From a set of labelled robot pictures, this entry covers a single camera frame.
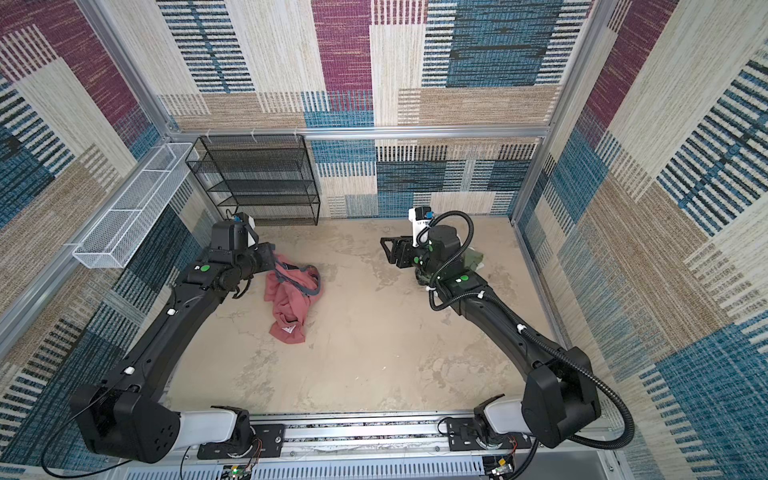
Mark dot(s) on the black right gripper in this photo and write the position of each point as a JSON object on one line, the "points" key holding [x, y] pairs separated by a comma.
{"points": [[402, 243]]}

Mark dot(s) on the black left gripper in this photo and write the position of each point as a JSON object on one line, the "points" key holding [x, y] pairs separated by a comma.
{"points": [[265, 252]]}

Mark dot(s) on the red cloth with grey trim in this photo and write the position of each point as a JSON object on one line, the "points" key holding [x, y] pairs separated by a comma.
{"points": [[292, 290]]}

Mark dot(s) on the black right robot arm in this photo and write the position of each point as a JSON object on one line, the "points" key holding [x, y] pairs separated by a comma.
{"points": [[558, 399]]}

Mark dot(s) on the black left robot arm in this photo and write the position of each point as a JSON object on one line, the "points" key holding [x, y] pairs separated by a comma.
{"points": [[122, 416]]}

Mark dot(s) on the green cloth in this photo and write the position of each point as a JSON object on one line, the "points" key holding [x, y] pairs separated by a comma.
{"points": [[472, 260]]}

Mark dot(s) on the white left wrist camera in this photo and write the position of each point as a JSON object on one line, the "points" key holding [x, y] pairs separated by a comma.
{"points": [[248, 225]]}

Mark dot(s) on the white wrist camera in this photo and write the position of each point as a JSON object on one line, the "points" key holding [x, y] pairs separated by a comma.
{"points": [[419, 217], [248, 225]]}

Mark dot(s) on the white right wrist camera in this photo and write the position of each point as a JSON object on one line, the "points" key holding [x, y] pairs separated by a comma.
{"points": [[419, 217]]}

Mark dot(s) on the black wire shelf rack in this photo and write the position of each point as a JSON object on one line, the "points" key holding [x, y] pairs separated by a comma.
{"points": [[269, 178]]}

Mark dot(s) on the white mesh wall basket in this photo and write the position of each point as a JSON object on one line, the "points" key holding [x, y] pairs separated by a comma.
{"points": [[115, 238]]}

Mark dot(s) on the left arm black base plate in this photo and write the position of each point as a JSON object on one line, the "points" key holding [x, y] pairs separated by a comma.
{"points": [[256, 442]]}

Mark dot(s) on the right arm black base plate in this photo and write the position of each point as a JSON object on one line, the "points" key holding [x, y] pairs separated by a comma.
{"points": [[469, 434]]}

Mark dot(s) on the aluminium front mounting rail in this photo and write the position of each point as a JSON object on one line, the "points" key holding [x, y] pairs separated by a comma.
{"points": [[384, 445]]}

